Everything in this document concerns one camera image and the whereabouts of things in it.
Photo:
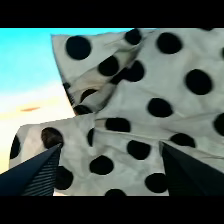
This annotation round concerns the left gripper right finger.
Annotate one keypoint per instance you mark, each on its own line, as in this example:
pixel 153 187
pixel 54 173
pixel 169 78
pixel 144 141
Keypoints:
pixel 190 176

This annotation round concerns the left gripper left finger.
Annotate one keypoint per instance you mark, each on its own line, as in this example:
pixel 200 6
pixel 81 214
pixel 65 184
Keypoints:
pixel 31 176

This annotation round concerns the cream polka-dot shirt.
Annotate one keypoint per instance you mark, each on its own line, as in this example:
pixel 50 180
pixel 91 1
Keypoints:
pixel 160 83

